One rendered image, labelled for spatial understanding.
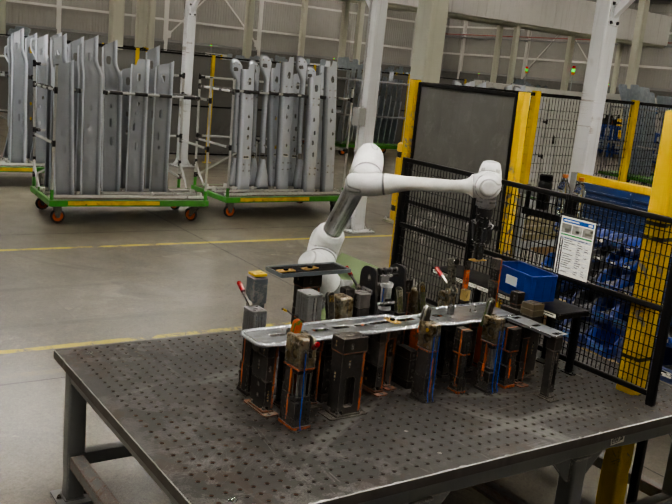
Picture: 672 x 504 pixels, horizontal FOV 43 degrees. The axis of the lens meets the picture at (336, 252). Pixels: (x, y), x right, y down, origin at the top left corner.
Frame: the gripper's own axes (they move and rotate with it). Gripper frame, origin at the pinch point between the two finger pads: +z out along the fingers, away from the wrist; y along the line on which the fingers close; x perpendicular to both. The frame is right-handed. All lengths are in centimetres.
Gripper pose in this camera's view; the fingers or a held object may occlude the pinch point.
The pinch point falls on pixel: (478, 251)
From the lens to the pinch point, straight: 392.5
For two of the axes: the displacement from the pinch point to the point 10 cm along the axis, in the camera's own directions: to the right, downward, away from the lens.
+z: -1.0, 9.7, 2.2
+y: 5.8, 2.4, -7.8
